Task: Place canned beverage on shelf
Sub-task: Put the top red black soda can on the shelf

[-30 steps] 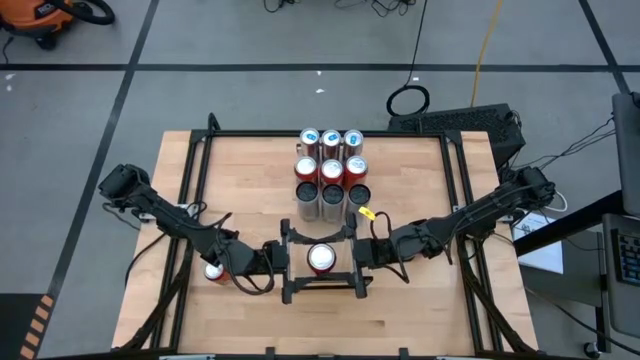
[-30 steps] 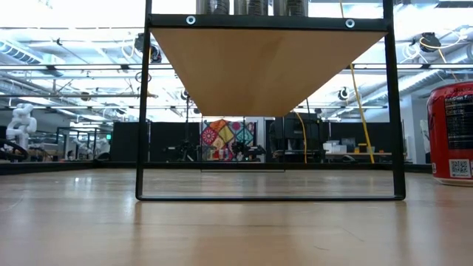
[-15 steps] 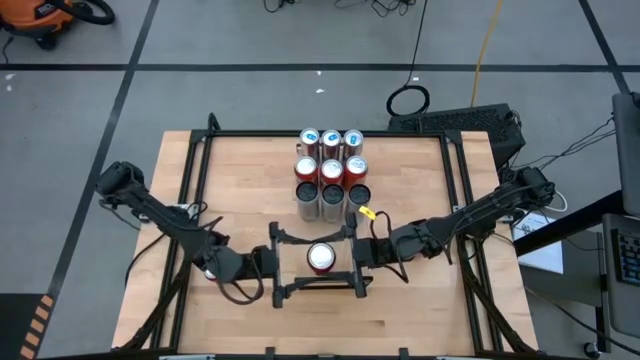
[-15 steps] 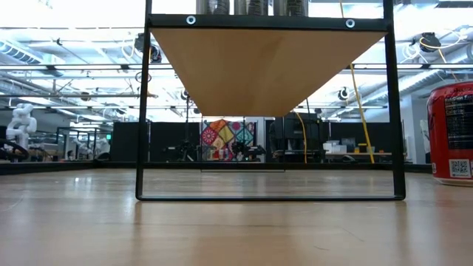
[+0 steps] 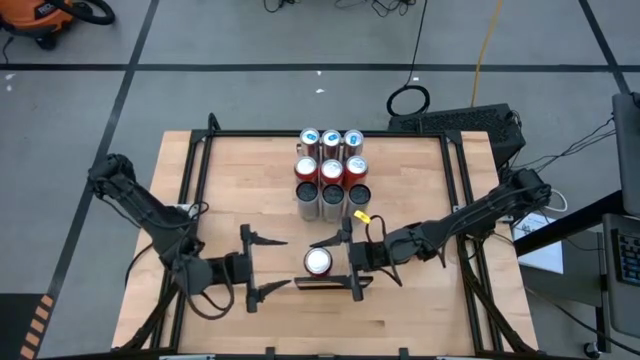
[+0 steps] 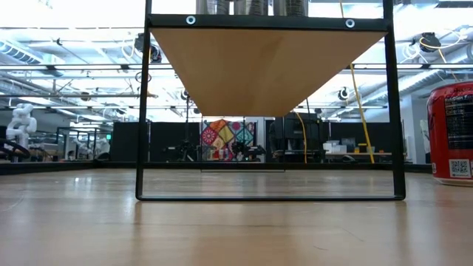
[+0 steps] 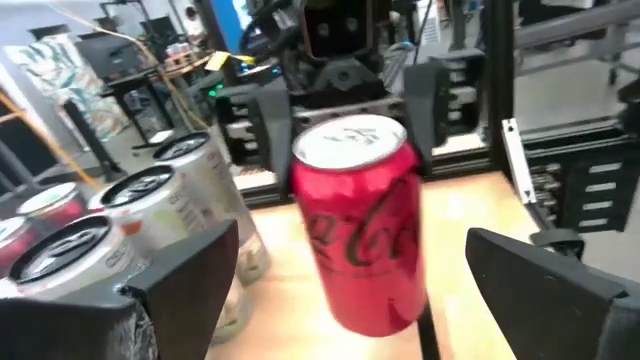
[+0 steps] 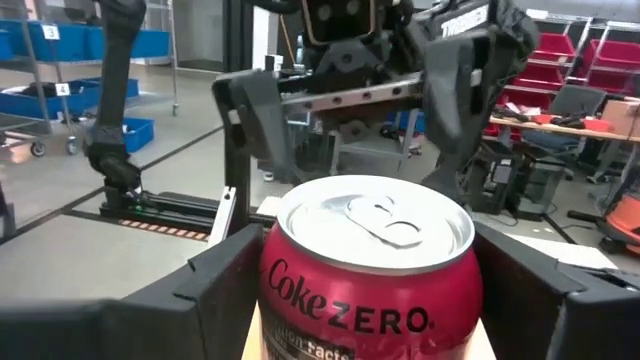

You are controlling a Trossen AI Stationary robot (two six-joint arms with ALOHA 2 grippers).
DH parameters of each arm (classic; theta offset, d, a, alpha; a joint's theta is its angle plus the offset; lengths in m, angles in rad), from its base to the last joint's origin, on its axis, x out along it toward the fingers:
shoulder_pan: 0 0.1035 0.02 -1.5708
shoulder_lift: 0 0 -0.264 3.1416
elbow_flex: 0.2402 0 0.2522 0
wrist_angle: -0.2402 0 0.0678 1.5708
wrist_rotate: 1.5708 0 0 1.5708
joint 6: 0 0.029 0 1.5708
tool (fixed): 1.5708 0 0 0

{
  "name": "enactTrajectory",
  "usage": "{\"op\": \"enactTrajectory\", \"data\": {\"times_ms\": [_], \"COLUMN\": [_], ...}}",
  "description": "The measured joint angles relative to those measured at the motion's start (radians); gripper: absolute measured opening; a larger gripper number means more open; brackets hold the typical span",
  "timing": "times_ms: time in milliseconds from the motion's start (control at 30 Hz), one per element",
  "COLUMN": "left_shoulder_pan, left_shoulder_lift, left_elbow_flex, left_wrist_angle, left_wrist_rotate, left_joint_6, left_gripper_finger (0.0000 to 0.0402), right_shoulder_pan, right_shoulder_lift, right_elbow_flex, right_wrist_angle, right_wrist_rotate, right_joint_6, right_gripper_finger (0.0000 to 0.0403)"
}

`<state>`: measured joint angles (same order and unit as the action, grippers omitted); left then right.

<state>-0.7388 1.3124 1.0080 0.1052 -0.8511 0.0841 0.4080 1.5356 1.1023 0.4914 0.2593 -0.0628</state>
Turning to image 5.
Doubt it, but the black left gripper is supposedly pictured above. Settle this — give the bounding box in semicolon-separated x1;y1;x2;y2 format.
220;223;292;314

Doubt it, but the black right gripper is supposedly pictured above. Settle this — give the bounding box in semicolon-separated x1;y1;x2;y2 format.
309;217;389;302

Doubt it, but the red Coca-Cola can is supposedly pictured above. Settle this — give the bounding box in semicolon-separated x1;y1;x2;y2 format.
303;247;334;279

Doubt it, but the red Fanta soda can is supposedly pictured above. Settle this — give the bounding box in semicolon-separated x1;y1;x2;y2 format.
293;156;319;184
343;154;370;189

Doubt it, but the silver blue energy drink can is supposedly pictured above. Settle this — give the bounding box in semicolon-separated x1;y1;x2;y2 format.
321;128;344;161
343;128;365;159
299;127;321;160

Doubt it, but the white paper sheet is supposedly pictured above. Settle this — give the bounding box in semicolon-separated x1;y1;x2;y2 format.
512;209;565;275

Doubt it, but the black desk bar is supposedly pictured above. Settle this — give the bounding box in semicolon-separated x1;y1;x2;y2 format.
513;189;626;257

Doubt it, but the grey keyboard console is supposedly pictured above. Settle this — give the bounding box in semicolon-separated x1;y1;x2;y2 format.
601;212;640;339

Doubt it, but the grey monitor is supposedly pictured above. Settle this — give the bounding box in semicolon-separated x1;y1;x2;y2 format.
611;92;640;204

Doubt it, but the orange shop vacuum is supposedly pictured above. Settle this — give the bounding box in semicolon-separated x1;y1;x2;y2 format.
0;0;116;50

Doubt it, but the black frame wooden shelf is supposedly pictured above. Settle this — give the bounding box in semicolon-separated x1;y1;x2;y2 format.
293;142;375;291

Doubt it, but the black metal table frame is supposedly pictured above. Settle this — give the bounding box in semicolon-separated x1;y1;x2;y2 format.
112;112;540;360

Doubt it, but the black coiled floor cable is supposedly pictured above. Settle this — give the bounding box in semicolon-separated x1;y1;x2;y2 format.
385;0;431;118

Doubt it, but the thick yellow cable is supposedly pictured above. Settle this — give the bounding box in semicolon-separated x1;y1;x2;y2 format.
469;0;504;109

